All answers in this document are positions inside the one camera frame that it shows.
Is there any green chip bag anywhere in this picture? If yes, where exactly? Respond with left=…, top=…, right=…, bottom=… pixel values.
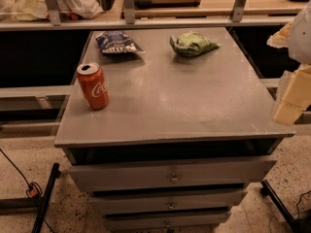
left=169, top=32, right=219, bottom=57

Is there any black cable right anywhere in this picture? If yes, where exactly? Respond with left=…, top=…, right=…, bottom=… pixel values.
left=294, top=189, right=311, bottom=220

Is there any black floor bar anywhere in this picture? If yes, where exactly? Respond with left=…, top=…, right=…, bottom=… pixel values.
left=32, top=163, right=61, bottom=233
left=260, top=180, right=311, bottom=233

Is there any grey metal bracket left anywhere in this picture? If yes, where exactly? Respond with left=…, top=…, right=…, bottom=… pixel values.
left=45, top=0, right=61, bottom=26

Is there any top grey drawer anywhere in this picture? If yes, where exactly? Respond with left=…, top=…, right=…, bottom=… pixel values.
left=69, top=155, right=276, bottom=192

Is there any grey drawer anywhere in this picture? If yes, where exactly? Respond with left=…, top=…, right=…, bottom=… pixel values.
left=89, top=188, right=247, bottom=215
left=103, top=211, right=230, bottom=231
left=69, top=155, right=276, bottom=192

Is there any black floor bar left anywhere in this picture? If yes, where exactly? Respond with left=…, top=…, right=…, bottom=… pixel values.
left=32, top=163, right=61, bottom=233

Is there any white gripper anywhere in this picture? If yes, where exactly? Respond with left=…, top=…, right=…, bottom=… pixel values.
left=266, top=0, right=311, bottom=125

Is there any bottom grey drawer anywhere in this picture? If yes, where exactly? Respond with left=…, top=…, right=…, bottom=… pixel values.
left=103, top=211, right=230, bottom=231

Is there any middle grey drawer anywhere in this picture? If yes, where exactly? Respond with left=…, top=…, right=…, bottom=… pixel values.
left=89, top=188, right=247, bottom=215

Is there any black floor bar right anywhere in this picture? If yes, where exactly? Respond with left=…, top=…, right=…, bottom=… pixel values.
left=260, top=180, right=311, bottom=233

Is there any red coke can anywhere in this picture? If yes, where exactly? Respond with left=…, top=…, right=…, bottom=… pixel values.
left=77, top=62, right=109, bottom=110

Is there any grey metal bracket right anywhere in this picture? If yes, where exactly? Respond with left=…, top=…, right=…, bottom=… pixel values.
left=230, top=0, right=247, bottom=22

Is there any grey metal bracket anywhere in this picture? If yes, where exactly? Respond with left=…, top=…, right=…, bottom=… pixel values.
left=230, top=0, right=247, bottom=22
left=123, top=0, right=135, bottom=24
left=45, top=0, right=61, bottom=26

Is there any grey drawer cabinet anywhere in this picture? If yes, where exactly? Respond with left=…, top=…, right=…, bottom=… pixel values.
left=54, top=27, right=294, bottom=219

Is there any black cable with orange plug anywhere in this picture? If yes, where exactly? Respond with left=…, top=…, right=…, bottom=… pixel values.
left=0, top=149, right=56, bottom=233

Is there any blue chip bag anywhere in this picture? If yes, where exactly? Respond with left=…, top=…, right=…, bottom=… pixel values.
left=95, top=31, right=143, bottom=54

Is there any grey metal bracket middle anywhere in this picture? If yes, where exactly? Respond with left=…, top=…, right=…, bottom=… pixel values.
left=123, top=0, right=135, bottom=24

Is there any white cloth bundle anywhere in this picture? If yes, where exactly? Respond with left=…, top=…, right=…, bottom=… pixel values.
left=0, top=0, right=103, bottom=21

